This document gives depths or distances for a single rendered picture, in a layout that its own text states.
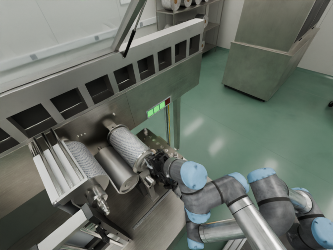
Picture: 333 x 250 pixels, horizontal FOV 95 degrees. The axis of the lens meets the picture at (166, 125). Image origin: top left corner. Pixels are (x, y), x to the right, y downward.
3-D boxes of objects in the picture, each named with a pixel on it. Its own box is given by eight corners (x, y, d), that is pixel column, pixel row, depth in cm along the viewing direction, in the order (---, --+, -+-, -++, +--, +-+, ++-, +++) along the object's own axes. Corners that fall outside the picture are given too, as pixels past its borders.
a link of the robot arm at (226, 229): (313, 239, 53) (196, 250, 77) (294, 205, 61) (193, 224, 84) (307, 236, 47) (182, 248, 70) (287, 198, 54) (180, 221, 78)
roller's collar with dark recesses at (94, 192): (95, 210, 58) (88, 205, 54) (88, 198, 62) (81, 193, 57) (109, 197, 61) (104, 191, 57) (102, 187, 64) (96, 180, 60)
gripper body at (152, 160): (156, 148, 68) (171, 150, 58) (166, 162, 70) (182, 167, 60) (143, 158, 65) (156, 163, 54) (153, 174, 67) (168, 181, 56)
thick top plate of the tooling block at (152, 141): (167, 176, 101) (166, 172, 97) (131, 143, 121) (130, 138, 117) (183, 160, 108) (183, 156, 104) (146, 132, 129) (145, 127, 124)
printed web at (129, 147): (110, 227, 89) (62, 198, 52) (91, 197, 101) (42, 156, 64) (159, 180, 106) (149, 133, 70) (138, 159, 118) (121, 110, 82)
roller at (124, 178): (123, 197, 79) (116, 188, 71) (99, 166, 92) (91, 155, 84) (141, 180, 85) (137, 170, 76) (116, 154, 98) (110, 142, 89)
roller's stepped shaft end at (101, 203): (105, 218, 55) (102, 216, 53) (97, 206, 58) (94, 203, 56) (113, 211, 56) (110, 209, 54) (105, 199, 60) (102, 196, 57)
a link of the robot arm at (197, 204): (225, 215, 48) (217, 182, 47) (193, 230, 46) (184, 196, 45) (212, 202, 56) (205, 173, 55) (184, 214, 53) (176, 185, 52)
